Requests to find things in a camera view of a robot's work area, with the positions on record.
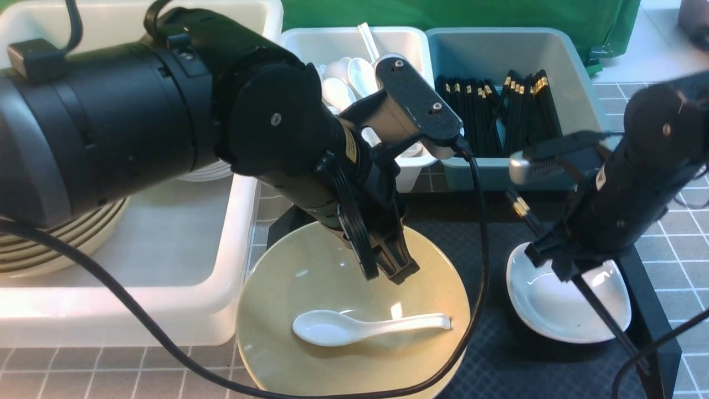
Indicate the green cloth backdrop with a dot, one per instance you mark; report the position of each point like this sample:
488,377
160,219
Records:
599,29

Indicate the pile of white spoons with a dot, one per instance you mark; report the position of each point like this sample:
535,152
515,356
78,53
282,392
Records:
351,79

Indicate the large white plastic tub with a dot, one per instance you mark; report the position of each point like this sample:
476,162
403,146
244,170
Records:
183,244

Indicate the white soup spoon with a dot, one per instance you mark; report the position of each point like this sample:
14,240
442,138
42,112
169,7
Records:
328,328

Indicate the pile of black chopsticks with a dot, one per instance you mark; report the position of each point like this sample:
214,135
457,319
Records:
502,119

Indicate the yellow-green noodle bowl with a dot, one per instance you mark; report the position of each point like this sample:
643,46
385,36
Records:
311,269

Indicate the white spoon bin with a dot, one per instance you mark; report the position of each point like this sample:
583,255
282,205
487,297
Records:
321,46

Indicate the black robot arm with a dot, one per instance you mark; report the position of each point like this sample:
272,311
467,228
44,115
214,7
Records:
662,111
248,72

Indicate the black serving tray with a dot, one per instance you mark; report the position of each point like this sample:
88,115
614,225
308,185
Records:
504,359

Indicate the blue-grey chopstick bin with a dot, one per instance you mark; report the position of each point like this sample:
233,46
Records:
490,52

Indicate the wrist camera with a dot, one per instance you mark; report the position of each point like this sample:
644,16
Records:
407,110
578,155

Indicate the white square sauce dish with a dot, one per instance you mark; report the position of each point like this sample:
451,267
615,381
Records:
558,310

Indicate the black chopstick pair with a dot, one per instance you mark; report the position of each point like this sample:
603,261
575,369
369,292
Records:
604,316

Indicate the stack of white dishes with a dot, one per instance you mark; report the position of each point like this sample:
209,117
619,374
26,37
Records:
215,171

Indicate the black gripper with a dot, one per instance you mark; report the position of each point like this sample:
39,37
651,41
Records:
342,172
614,206

